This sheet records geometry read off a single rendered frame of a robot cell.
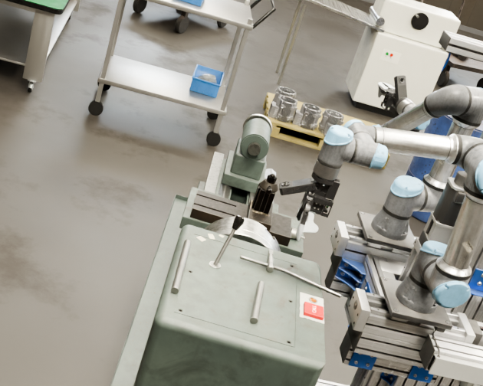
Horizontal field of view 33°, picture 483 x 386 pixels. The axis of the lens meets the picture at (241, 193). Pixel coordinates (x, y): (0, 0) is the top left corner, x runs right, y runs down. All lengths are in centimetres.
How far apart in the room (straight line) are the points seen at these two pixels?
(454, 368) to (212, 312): 98
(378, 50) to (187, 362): 638
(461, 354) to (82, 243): 256
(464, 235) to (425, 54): 593
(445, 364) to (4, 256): 255
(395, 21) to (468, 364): 585
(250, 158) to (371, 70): 465
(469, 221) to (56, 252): 269
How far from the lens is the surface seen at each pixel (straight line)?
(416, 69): 851
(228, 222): 284
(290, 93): 727
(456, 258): 268
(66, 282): 446
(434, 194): 332
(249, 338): 225
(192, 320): 225
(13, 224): 487
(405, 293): 289
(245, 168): 392
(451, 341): 299
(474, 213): 261
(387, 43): 836
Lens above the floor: 254
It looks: 25 degrees down
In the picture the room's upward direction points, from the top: 19 degrees clockwise
